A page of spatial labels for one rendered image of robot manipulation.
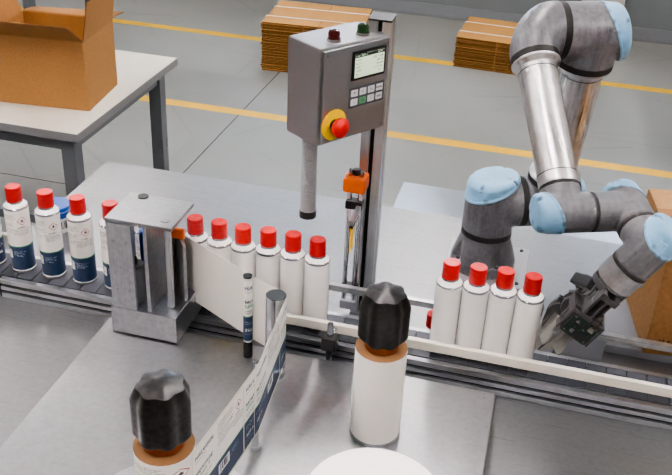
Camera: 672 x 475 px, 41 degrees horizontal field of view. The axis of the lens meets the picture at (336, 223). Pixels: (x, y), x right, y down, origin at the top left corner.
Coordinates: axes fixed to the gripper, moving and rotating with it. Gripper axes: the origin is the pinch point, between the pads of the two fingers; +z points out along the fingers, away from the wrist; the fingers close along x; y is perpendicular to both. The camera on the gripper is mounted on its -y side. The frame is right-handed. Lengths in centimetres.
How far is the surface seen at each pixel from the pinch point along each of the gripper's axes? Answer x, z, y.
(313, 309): -39.6, 23.0, 3.0
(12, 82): -154, 98, -104
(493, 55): 5, 92, -425
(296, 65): -70, -16, -2
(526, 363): -1.0, 3.3, 4.5
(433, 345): -16.8, 12.3, 4.5
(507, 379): -1.8, 7.9, 5.9
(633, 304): 19.4, -4.9, -28.5
